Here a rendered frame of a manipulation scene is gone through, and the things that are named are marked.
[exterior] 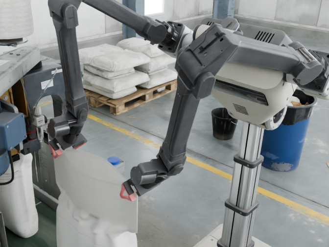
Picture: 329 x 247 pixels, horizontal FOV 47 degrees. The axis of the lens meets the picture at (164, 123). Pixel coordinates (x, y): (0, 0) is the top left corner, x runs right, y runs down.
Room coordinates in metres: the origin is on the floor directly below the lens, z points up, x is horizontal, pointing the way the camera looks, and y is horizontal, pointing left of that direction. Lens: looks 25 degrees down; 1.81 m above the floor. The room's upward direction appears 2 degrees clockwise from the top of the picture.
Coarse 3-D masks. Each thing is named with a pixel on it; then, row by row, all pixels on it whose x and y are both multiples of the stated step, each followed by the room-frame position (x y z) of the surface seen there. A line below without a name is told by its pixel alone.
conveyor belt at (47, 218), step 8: (40, 208) 1.79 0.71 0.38; (48, 208) 1.80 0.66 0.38; (40, 216) 1.72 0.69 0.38; (48, 216) 1.73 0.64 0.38; (40, 224) 1.65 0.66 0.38; (48, 224) 1.66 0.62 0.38; (8, 232) 1.58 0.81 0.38; (40, 232) 1.59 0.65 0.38; (48, 232) 1.59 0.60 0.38; (8, 240) 1.52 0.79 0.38; (16, 240) 1.53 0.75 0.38; (24, 240) 1.53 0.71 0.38; (32, 240) 1.53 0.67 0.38; (40, 240) 1.53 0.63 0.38; (48, 240) 1.54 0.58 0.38; (56, 240) 1.54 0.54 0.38
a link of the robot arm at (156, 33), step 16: (48, 0) 1.19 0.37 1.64; (64, 0) 1.15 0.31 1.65; (80, 0) 1.19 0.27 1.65; (96, 0) 1.24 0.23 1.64; (112, 0) 1.28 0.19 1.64; (112, 16) 1.30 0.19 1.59; (128, 16) 1.34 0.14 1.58; (144, 16) 1.47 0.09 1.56; (144, 32) 1.38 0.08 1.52; (160, 32) 1.42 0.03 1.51
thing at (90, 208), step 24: (72, 168) 1.23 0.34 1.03; (96, 168) 1.30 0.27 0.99; (72, 192) 1.24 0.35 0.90; (96, 192) 1.16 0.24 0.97; (72, 216) 1.22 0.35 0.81; (96, 216) 1.16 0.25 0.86; (120, 216) 1.12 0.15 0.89; (72, 240) 1.20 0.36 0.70; (96, 240) 1.11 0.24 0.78; (120, 240) 1.11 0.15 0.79
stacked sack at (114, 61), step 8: (96, 56) 4.25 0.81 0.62; (104, 56) 4.22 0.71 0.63; (112, 56) 4.25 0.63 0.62; (120, 56) 4.26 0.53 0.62; (128, 56) 4.32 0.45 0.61; (136, 56) 4.34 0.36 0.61; (144, 56) 4.43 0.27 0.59; (96, 64) 4.17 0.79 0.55; (104, 64) 4.10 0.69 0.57; (112, 64) 4.05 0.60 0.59; (120, 64) 4.07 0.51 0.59; (128, 64) 4.16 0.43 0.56; (136, 64) 4.25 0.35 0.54; (112, 72) 4.02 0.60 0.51
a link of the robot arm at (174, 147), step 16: (176, 64) 0.88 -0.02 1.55; (208, 80) 0.79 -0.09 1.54; (176, 96) 0.88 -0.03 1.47; (192, 96) 0.85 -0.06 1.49; (208, 96) 0.83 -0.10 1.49; (176, 112) 0.89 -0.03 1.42; (192, 112) 0.89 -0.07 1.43; (176, 128) 0.90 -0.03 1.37; (176, 144) 0.94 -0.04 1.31; (176, 160) 0.97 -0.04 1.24
